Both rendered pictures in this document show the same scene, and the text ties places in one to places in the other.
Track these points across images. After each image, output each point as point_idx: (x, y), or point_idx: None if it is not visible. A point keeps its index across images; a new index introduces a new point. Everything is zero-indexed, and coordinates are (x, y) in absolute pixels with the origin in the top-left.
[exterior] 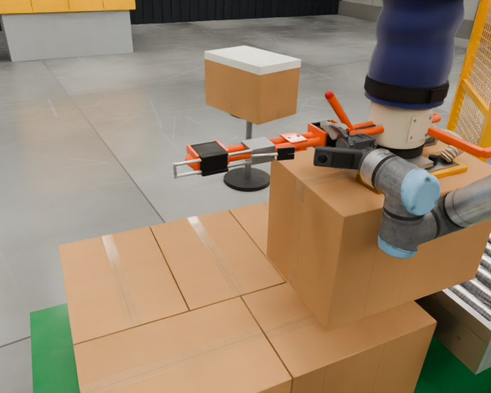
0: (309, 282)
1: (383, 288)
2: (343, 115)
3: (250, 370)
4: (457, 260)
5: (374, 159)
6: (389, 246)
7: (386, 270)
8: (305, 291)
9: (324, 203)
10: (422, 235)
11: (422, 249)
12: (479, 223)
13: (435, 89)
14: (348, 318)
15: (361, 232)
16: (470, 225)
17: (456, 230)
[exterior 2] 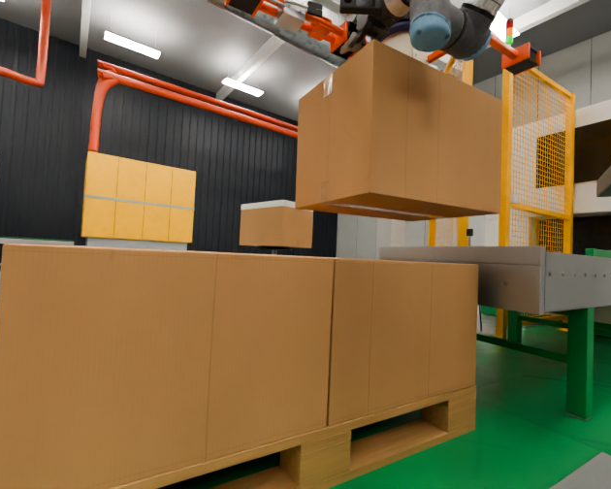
0: (343, 163)
1: (419, 163)
2: None
3: (280, 255)
4: (481, 176)
5: None
6: (424, 16)
7: (420, 141)
8: (339, 180)
9: (352, 57)
10: (453, 9)
11: (448, 135)
12: (490, 139)
13: None
14: (391, 186)
15: (391, 70)
16: (493, 11)
17: (480, 25)
